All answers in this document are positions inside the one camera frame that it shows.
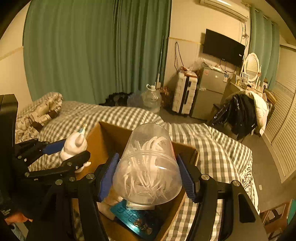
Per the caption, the clear jar of floss picks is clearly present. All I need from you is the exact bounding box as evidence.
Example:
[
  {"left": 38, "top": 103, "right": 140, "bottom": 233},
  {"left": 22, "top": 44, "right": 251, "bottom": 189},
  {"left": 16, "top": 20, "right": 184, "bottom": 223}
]
[{"left": 112, "top": 123, "right": 182, "bottom": 206}]

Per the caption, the blue floral tissue pack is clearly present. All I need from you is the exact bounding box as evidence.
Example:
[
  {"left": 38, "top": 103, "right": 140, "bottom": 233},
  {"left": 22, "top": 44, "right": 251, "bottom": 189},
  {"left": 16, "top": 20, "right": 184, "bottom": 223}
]
[{"left": 97, "top": 186, "right": 123, "bottom": 220}]

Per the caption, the silver blister pill pack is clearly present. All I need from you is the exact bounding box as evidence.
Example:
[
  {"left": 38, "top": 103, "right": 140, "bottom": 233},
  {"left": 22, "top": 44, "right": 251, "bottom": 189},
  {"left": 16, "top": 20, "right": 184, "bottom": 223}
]
[{"left": 110, "top": 200, "right": 163, "bottom": 240}]

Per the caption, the person's hand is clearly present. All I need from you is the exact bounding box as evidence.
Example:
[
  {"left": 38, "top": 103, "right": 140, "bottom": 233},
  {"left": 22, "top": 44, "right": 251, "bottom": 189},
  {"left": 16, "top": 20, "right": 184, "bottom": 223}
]
[{"left": 4, "top": 212, "right": 33, "bottom": 225}]

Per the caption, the floral patterned pillow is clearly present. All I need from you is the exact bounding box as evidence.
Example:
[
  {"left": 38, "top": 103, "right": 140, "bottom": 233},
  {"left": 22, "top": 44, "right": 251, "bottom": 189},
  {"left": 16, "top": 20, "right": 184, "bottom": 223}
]
[{"left": 15, "top": 92, "right": 63, "bottom": 144}]

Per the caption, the wooden stool green seat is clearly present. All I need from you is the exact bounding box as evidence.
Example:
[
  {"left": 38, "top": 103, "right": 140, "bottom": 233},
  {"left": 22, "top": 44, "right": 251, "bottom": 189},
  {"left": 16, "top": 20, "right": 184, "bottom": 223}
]
[{"left": 259, "top": 199, "right": 295, "bottom": 240}]

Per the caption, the open cardboard box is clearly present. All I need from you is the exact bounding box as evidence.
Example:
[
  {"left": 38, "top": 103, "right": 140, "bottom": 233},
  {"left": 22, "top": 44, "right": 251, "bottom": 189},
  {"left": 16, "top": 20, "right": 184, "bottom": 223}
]
[{"left": 76, "top": 121, "right": 199, "bottom": 240}]

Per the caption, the grey checked bed duvet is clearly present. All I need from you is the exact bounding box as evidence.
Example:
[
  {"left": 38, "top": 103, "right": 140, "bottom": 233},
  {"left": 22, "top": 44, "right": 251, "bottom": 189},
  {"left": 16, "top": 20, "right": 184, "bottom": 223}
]
[{"left": 16, "top": 100, "right": 260, "bottom": 241}]

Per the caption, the large clear water bottle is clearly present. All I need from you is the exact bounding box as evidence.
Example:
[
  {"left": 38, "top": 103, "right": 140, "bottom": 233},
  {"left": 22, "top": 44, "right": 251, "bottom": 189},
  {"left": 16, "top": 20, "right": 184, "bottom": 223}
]
[{"left": 141, "top": 84, "right": 162, "bottom": 114}]

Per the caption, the white louvered wardrobe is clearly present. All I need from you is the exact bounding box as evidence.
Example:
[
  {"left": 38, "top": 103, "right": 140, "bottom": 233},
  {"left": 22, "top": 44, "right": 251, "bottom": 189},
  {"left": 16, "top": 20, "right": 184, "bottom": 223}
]
[{"left": 263, "top": 44, "right": 295, "bottom": 183}]

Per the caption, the large green curtain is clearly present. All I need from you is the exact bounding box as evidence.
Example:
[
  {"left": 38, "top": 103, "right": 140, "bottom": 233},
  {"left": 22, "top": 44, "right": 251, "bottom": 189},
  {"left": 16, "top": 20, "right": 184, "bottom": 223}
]
[{"left": 23, "top": 1, "right": 171, "bottom": 104}]

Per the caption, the white hard suitcase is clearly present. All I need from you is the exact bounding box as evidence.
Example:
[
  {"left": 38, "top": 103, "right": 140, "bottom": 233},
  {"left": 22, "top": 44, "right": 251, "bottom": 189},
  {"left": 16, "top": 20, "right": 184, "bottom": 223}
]
[{"left": 171, "top": 71, "right": 198, "bottom": 114}]

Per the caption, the grey mini fridge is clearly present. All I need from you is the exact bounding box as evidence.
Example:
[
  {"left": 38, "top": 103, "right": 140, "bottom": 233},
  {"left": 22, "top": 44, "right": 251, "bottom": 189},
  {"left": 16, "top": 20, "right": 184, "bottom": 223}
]
[{"left": 190, "top": 67, "right": 228, "bottom": 121}]

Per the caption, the oval vanity mirror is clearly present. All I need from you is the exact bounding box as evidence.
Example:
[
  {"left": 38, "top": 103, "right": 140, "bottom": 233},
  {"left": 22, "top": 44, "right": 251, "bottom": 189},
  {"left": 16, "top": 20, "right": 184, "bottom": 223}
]
[{"left": 240, "top": 53, "right": 261, "bottom": 83}]

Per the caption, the small green curtain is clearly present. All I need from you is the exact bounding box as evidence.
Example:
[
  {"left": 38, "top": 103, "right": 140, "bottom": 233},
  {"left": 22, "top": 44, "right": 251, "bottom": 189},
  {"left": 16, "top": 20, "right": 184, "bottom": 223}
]
[{"left": 249, "top": 6, "right": 280, "bottom": 90}]

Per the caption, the white air conditioner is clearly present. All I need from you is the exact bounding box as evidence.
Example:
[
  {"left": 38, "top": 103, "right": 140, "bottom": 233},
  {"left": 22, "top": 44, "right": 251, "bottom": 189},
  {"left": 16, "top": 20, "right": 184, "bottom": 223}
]
[{"left": 199, "top": 0, "right": 250, "bottom": 22}]

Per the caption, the black wall television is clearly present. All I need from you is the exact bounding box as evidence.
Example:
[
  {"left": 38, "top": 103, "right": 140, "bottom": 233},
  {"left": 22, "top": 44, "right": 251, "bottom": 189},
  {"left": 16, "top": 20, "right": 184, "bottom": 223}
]
[{"left": 203, "top": 29, "right": 245, "bottom": 67}]

